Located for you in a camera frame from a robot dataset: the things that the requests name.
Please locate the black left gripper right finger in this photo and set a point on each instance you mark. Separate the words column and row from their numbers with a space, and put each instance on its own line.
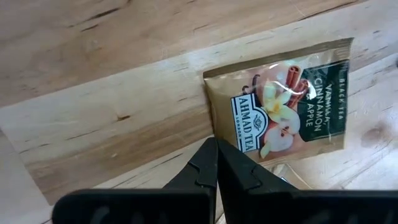
column 280, row 208

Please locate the tan cinnamon apple tea packet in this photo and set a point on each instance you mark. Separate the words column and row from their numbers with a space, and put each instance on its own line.
column 311, row 93

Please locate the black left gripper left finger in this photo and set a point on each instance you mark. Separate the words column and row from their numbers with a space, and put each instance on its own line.
column 140, row 208

